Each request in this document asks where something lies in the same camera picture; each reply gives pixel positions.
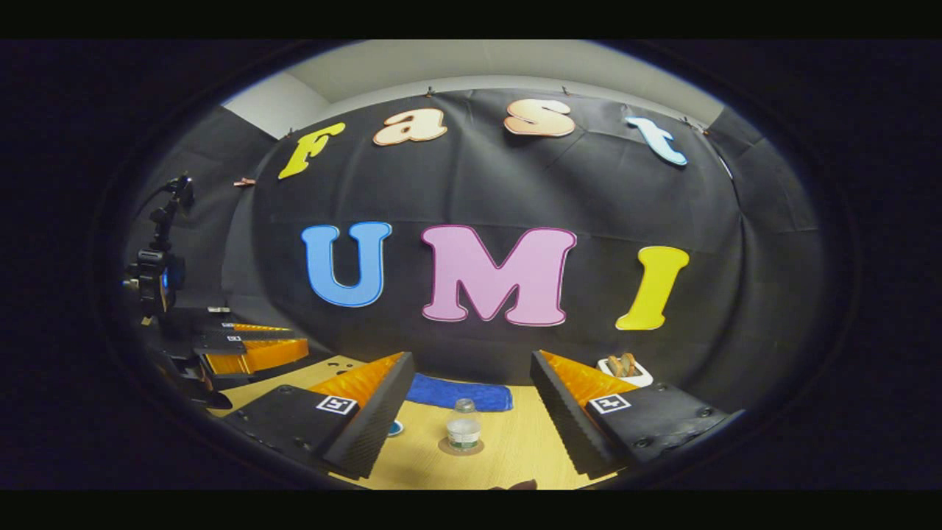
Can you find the clear plastic water bottle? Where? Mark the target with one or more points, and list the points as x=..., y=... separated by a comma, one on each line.
x=464, y=430

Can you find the dark blue teacup lid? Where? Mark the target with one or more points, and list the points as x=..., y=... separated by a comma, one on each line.
x=395, y=428

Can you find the copper backdrop clip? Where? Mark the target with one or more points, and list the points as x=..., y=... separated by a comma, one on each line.
x=244, y=182

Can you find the toast bread slice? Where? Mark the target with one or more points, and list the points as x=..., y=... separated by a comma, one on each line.
x=628, y=363
x=614, y=365

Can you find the blue towel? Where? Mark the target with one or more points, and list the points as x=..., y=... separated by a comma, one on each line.
x=471, y=396

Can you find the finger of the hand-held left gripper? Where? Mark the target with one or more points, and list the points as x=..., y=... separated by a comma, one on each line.
x=221, y=344
x=210, y=320

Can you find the round brown coaster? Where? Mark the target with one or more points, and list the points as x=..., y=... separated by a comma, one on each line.
x=442, y=446

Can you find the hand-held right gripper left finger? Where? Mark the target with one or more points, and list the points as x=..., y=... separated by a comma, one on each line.
x=383, y=419

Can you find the black backdrop cloth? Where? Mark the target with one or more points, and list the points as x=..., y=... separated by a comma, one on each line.
x=515, y=184

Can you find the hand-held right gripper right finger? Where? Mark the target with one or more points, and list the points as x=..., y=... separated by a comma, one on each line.
x=567, y=419

